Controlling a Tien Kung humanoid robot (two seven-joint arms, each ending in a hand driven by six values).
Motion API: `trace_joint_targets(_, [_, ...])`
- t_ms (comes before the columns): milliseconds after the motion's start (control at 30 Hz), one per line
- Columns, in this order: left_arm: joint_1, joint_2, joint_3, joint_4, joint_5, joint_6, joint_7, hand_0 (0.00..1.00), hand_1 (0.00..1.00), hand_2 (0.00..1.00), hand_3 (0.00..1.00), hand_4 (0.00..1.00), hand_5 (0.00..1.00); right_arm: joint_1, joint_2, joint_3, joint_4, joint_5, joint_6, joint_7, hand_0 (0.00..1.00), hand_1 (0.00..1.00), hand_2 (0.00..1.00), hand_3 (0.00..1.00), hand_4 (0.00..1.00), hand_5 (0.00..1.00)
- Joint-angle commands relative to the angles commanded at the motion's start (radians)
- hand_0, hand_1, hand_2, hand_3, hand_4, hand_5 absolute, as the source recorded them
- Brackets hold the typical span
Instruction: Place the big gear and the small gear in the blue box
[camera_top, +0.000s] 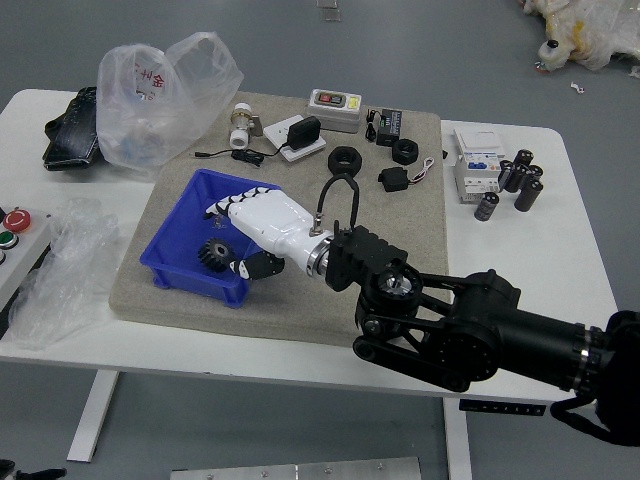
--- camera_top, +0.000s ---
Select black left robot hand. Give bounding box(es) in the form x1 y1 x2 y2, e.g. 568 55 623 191
0 457 69 480

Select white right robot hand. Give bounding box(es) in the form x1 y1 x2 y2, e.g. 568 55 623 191
202 185 334 281

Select blue plastic bin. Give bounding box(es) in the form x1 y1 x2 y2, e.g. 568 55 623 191
138 168 284 307

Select big black nut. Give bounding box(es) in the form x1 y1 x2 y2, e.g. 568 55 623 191
328 146 362 177

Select small black nut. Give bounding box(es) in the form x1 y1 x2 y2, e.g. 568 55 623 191
390 138 419 166

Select grey control button box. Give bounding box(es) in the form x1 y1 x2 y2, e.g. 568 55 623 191
0 205 54 311

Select black toothed gear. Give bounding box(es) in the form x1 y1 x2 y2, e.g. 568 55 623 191
197 237 239 274

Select white table leg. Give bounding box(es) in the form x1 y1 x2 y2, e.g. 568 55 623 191
66 370 121 462
442 397 474 480

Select black power adapter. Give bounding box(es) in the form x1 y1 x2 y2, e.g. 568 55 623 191
282 115 323 151

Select grey-brown felt mat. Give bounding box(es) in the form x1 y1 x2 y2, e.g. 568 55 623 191
108 90 450 357

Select brass valve with white fittings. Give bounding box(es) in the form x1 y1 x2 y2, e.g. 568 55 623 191
228 102 264 150

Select black printed electronic module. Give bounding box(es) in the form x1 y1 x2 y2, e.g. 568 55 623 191
365 107 404 147

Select translucent bag with red print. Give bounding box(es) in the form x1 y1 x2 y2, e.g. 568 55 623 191
95 30 245 182

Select white circuit breaker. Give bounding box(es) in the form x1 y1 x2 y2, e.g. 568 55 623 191
452 128 506 205

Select crumpled clear plastic bag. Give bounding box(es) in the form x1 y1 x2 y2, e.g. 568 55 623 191
7 197 121 351

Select black textured case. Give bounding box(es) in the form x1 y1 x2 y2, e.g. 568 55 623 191
42 85 102 174

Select red emergency stop button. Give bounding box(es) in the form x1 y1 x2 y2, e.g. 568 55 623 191
2 208 34 234

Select black table control panel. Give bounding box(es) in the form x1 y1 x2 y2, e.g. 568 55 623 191
458 398 546 418

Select thin black adapter cord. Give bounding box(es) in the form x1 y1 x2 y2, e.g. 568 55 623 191
193 143 289 167

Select white wall socket plate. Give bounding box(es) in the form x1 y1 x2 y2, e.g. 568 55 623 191
263 115 329 163

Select grey switch box, coloured buttons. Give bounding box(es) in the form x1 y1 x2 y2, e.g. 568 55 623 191
306 88 362 135

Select small black module with wires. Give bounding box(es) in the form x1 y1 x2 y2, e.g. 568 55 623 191
378 157 436 194

